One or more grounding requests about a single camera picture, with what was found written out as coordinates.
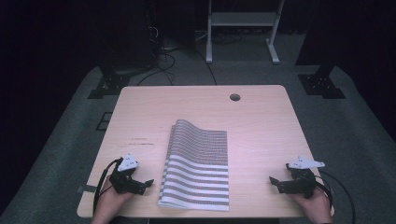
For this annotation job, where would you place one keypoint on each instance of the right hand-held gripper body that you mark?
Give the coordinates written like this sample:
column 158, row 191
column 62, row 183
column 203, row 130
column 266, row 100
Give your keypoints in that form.
column 300, row 180

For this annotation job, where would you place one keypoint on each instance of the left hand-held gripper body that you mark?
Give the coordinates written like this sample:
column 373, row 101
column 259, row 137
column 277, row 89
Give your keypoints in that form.
column 123, row 179

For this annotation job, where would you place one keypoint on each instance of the dark floor outlet box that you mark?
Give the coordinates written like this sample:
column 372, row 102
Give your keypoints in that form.
column 104, row 121

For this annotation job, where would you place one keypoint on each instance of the black stand base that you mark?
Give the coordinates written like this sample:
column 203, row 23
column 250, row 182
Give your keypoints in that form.
column 320, row 84
column 109, row 84

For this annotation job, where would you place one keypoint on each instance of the grey tape strip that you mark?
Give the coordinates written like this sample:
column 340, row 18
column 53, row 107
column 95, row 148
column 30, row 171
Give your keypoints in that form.
column 87, row 188

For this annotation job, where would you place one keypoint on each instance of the person's right hand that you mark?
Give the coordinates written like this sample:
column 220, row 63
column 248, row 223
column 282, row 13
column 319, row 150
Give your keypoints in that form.
column 316, row 207

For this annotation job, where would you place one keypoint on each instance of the person's left hand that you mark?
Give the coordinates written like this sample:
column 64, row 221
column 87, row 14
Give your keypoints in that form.
column 109, row 203

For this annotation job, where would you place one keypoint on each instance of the white metal stand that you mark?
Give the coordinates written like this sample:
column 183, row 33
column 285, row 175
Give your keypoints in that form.
column 243, row 18

